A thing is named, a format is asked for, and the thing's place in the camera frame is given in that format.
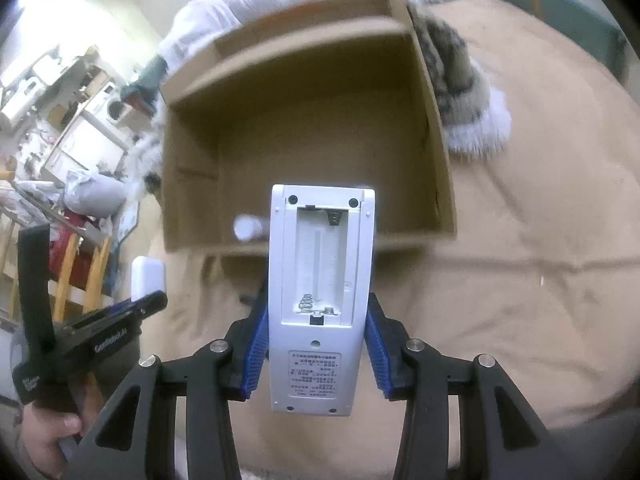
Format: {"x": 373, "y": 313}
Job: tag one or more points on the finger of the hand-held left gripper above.
{"x": 150, "y": 302}

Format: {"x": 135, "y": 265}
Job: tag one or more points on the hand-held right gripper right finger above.
{"x": 380, "y": 355}

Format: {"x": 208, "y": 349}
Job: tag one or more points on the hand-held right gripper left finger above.
{"x": 255, "y": 355}

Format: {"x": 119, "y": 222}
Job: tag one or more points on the small white plastic block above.
{"x": 146, "y": 275}

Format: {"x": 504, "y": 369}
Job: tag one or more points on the white remote control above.
{"x": 320, "y": 270}

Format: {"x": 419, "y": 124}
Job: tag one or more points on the cardboard box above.
{"x": 320, "y": 140}

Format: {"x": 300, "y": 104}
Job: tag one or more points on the person's left hand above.
{"x": 45, "y": 435}

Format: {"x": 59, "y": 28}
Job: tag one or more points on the wooden rack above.
{"x": 65, "y": 280}

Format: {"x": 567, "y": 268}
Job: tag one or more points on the red bag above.
{"x": 67, "y": 247}

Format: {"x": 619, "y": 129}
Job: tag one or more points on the pale pile of clothes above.
{"x": 95, "y": 195}

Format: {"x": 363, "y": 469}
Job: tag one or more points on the white power adapter plug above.
{"x": 247, "y": 227}

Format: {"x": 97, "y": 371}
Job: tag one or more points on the tan bed cover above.
{"x": 525, "y": 260}

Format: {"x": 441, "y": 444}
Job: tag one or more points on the white washing machine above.
{"x": 111, "y": 105}

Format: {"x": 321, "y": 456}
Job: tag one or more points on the dark green cloth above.
{"x": 145, "y": 82}

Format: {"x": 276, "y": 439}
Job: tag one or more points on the cluttered white counter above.
{"x": 35, "y": 85}

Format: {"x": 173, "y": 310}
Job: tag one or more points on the leopard print fluffy blanket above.
{"x": 460, "y": 85}

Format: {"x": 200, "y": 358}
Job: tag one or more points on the white fluffy cloth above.
{"x": 210, "y": 15}

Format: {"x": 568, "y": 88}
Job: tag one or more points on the green headboard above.
{"x": 565, "y": 15}

